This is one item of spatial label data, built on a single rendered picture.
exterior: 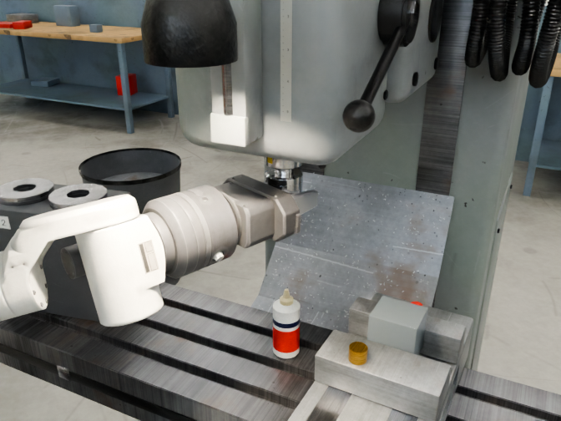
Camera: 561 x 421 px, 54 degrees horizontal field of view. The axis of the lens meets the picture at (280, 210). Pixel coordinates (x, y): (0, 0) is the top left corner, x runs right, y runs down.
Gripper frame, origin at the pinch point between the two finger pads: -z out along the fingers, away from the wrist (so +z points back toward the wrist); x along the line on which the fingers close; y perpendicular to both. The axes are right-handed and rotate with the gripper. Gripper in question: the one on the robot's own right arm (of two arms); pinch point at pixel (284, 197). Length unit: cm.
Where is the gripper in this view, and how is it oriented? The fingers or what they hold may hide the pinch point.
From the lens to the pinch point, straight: 70.2
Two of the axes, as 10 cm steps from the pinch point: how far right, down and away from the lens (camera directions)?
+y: -0.1, 9.1, 4.0
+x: -6.8, -3.0, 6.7
